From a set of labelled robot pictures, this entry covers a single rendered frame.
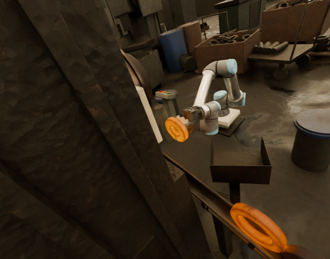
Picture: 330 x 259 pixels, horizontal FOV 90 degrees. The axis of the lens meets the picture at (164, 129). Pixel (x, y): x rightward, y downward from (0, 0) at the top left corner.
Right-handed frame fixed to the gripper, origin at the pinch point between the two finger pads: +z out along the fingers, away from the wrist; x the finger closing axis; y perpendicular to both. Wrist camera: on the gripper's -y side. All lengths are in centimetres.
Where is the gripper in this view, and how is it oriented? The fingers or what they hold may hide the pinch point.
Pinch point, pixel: (175, 126)
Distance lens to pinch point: 93.2
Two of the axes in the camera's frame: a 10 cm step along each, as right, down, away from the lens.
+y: -0.6, -8.9, -4.5
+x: 6.3, 3.2, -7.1
